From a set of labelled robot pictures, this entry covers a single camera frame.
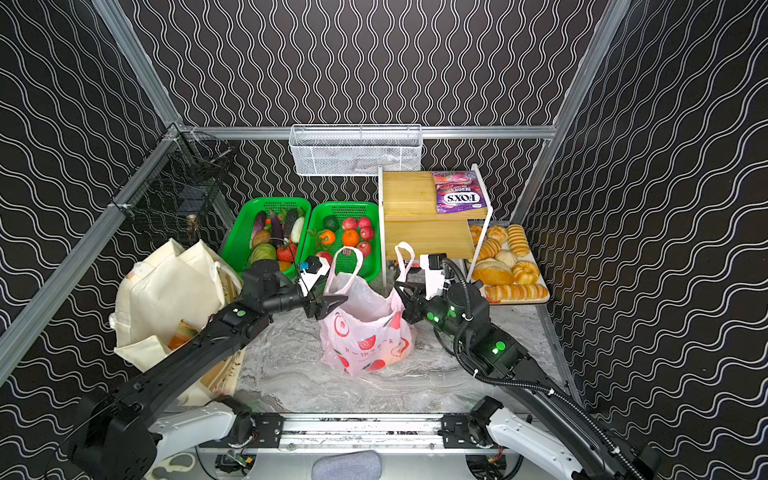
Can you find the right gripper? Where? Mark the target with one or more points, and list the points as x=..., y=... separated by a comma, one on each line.
x=414, y=298

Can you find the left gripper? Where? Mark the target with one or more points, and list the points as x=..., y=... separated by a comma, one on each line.
x=315, y=303

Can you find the pink plastic grocery bag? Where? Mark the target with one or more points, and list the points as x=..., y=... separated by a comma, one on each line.
x=361, y=331

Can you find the green plastic basket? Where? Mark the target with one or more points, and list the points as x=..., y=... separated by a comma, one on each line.
x=349, y=227
x=252, y=227

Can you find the orange Fox's candy bag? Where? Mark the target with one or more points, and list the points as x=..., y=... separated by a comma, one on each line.
x=182, y=334

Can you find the cream canvas tote bag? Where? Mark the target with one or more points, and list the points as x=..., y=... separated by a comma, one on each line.
x=172, y=288

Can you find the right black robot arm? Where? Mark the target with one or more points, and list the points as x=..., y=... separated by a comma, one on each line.
x=567, y=442

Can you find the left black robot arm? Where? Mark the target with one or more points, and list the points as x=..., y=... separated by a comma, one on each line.
x=122, y=434

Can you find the red tomato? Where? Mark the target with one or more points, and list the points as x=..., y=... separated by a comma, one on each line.
x=287, y=252

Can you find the green cabbage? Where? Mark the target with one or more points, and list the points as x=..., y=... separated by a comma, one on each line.
x=262, y=251

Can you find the purple eggplant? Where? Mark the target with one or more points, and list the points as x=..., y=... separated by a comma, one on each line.
x=277, y=234

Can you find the white wooden two-tier shelf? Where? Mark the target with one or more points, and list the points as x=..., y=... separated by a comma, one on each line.
x=407, y=212

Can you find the tray of bread rolls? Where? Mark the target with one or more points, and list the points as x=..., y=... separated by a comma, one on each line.
x=506, y=267

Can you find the purple Fox's berries candy bag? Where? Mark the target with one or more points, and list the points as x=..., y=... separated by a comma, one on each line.
x=457, y=191

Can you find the grey padded cushion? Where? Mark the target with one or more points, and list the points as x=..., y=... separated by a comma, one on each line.
x=362, y=465

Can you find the white wire wall basket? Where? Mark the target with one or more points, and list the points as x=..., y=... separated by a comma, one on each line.
x=355, y=149

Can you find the black wire wall rack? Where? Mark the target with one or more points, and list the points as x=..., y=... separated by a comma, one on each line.
x=183, y=197

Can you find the white-handled scissors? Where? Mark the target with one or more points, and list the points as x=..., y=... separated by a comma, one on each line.
x=181, y=463

